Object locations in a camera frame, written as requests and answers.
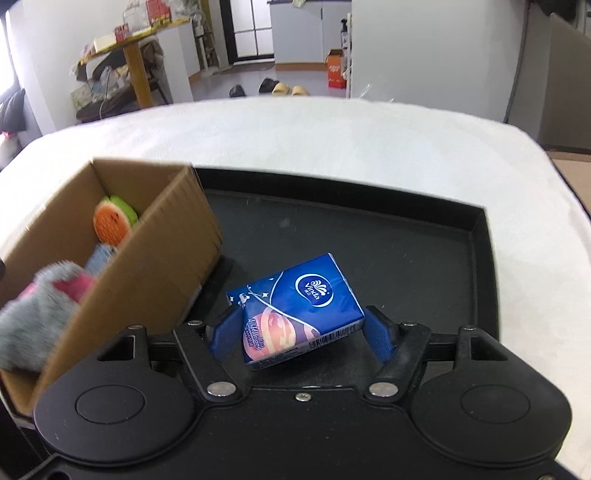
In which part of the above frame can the blue tissue pack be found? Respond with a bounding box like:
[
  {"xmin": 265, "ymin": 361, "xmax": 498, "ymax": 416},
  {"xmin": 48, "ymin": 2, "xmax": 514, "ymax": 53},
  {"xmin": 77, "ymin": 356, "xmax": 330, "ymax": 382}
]
[{"xmin": 226, "ymin": 253, "xmax": 365, "ymax": 370}]

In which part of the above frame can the plush hamburger toy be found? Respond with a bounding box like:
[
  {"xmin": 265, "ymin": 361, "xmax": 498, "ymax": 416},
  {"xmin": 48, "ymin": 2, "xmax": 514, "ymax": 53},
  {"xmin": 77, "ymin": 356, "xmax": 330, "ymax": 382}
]
[{"xmin": 92, "ymin": 196, "xmax": 138, "ymax": 247}]

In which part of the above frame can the black plastic tray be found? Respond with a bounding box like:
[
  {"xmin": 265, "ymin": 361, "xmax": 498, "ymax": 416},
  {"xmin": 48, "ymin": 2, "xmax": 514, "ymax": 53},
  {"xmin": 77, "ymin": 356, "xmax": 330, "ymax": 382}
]
[{"xmin": 188, "ymin": 167, "xmax": 504, "ymax": 377}]

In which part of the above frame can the brown cardboard box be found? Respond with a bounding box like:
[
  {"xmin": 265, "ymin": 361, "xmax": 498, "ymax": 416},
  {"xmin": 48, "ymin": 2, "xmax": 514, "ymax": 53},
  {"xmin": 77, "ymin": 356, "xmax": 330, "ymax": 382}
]
[{"xmin": 1, "ymin": 159, "xmax": 222, "ymax": 416}]

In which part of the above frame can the white bed cover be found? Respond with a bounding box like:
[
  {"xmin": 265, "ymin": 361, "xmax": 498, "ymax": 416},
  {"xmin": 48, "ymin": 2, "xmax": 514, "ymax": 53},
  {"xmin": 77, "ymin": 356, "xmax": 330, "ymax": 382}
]
[{"xmin": 1, "ymin": 97, "xmax": 590, "ymax": 479}]

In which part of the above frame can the grey pink plush slipper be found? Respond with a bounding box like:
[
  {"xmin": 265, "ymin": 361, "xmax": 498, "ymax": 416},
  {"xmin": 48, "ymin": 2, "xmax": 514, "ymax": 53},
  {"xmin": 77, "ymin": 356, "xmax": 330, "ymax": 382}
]
[{"xmin": 1, "ymin": 261, "xmax": 96, "ymax": 372}]

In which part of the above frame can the black slipper left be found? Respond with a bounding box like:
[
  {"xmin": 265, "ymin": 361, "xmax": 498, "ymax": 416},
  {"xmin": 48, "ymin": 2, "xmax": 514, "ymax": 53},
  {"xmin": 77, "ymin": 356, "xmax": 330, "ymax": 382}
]
[{"xmin": 228, "ymin": 85, "xmax": 246, "ymax": 98}]

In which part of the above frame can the black slipper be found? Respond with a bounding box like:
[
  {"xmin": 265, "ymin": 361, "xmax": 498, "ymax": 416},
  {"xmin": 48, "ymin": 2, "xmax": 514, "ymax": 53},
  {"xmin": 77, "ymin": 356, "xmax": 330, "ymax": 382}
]
[
  {"xmin": 259, "ymin": 78, "xmax": 279, "ymax": 94},
  {"xmin": 228, "ymin": 85, "xmax": 246, "ymax": 98}
]

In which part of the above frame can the beige slipper left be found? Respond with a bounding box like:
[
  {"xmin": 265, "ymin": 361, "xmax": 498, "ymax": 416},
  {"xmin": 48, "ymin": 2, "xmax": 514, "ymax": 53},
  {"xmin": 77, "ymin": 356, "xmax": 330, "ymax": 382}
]
[{"xmin": 271, "ymin": 82, "xmax": 290, "ymax": 96}]

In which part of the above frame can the beige slipper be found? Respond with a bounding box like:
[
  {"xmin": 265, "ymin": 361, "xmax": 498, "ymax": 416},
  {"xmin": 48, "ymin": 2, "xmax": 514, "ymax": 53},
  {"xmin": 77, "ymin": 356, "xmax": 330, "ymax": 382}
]
[
  {"xmin": 271, "ymin": 82, "xmax": 290, "ymax": 96},
  {"xmin": 291, "ymin": 85, "xmax": 308, "ymax": 96}
]

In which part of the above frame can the black slipper right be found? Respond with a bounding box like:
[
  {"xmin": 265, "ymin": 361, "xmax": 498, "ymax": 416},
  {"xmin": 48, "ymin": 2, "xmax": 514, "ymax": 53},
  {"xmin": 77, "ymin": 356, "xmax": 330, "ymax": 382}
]
[{"xmin": 259, "ymin": 78, "xmax": 279, "ymax": 94}]

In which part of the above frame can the beige slipper right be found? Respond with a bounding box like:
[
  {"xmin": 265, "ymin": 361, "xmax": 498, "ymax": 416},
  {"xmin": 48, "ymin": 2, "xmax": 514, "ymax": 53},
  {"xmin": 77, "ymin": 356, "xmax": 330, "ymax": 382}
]
[{"xmin": 291, "ymin": 85, "xmax": 308, "ymax": 96}]

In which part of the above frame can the orange cardboard box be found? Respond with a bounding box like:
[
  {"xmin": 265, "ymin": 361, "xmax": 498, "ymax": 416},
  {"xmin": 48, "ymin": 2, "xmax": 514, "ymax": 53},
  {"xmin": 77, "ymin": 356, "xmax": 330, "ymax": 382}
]
[{"xmin": 325, "ymin": 49, "xmax": 346, "ymax": 89}]

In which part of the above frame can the clutter pile under table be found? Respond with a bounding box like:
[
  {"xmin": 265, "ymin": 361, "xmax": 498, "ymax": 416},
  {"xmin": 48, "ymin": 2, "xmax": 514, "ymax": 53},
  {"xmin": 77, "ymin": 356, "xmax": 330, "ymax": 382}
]
[{"xmin": 71, "ymin": 40, "xmax": 169, "ymax": 123}]

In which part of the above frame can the yellow round table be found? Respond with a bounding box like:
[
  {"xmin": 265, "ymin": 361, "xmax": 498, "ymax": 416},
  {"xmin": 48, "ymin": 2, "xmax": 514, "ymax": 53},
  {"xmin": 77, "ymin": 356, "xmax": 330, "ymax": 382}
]
[{"xmin": 76, "ymin": 17, "xmax": 190, "ymax": 109}]

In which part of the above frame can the red snack box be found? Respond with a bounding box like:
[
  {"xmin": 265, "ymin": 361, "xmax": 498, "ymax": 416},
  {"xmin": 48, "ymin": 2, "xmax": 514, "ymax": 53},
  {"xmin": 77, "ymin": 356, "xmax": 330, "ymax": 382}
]
[{"xmin": 145, "ymin": 0, "xmax": 171, "ymax": 24}]

